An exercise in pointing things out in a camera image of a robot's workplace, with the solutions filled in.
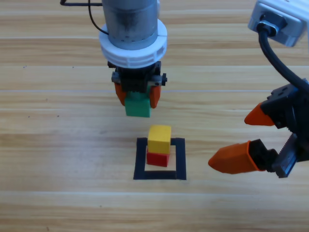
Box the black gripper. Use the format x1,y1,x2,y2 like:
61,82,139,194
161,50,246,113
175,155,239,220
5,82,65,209
107,60,168,109
208,83,309,179

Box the green cube block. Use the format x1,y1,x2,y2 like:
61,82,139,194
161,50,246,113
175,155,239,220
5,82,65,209
125,91,152,118

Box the yellow cube block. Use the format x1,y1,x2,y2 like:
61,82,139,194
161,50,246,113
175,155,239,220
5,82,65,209
147,125,172,155

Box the red cube block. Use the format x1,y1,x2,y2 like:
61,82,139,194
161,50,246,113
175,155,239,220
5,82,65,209
146,149,170,167

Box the black tape square outline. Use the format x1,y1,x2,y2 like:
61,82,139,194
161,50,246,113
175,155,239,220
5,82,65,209
133,137,187,181

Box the white wrist adapter ring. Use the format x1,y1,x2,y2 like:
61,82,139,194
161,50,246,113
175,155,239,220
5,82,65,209
98,18,169,70

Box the thick black camera cable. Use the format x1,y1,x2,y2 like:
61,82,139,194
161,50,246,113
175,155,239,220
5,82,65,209
255,14,309,91

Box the thin black arm wire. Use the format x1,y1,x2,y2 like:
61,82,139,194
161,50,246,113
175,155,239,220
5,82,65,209
88,0,108,33

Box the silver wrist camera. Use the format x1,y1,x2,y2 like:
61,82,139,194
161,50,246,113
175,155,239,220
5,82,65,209
247,4,307,48

